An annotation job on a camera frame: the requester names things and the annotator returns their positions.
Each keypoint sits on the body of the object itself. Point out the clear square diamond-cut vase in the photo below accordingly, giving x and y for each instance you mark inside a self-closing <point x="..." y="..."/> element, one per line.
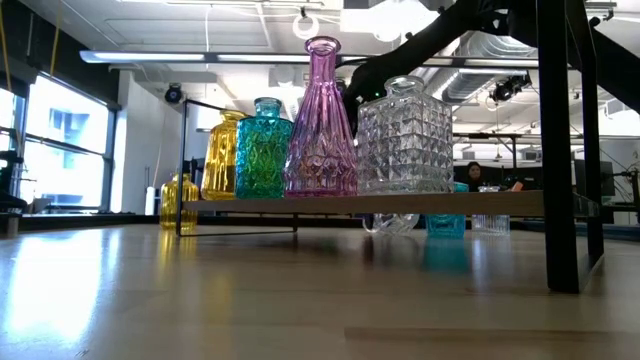
<point x="405" y="140"/>

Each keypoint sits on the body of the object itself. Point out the tall pink glass vase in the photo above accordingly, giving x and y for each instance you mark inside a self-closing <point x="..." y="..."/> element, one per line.
<point x="320" y="150"/>

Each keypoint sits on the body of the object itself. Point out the teal diamond-pattern glass vase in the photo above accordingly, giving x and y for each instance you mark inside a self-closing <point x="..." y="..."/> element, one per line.
<point x="262" y="155"/>

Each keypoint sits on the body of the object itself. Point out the small round clear vase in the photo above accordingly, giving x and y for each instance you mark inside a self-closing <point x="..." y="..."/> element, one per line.
<point x="392" y="223"/>

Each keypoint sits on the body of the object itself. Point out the teal round bottle vase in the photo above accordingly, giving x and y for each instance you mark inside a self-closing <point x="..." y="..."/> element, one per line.
<point x="446" y="226"/>

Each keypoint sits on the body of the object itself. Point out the yellow ribbed glass vase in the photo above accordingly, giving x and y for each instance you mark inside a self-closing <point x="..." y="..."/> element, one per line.
<point x="220" y="160"/>

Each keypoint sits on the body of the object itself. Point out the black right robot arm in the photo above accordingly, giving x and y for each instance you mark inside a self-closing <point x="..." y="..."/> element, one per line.
<point x="430" y="35"/>

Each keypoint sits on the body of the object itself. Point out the wooden shelf with black legs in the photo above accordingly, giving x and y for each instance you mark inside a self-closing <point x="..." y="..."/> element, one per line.
<point x="350" y="204"/>

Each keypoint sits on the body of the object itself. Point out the white ceiling lamp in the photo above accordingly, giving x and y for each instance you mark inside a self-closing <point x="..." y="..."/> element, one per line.
<point x="390" y="22"/>

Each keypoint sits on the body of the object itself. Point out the person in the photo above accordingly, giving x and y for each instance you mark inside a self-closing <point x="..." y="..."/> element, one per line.
<point x="474" y="175"/>

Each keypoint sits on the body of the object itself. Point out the black track spotlight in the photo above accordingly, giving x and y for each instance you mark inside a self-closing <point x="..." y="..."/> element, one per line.
<point x="510" y="87"/>

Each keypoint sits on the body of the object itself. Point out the clear ribbed glass vase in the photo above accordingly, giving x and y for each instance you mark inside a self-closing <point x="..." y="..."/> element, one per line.
<point x="490" y="225"/>

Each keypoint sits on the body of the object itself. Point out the long ceiling light fixture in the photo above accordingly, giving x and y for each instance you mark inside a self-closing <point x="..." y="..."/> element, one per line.
<point x="150" y="56"/>

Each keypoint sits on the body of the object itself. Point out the yellow barrel glass vase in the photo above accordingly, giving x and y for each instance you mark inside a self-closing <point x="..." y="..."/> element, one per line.
<point x="169" y="205"/>

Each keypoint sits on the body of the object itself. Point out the white cylinder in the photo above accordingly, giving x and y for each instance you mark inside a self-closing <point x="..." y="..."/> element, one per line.
<point x="150" y="200"/>

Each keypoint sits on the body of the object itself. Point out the dark monitor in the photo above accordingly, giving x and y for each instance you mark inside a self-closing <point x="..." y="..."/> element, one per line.
<point x="609" y="177"/>

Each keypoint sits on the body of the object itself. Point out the large window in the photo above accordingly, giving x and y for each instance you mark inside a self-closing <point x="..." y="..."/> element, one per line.
<point x="65" y="140"/>

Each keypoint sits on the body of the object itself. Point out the black side equipment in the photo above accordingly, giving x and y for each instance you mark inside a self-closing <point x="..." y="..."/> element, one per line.
<point x="10" y="200"/>

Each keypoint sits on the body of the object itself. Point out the silver air duct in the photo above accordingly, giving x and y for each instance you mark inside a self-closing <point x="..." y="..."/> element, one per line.
<point x="480" y="55"/>

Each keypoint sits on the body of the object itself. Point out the black round ceiling camera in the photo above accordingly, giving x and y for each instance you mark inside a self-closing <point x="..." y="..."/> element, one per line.
<point x="173" y="93"/>

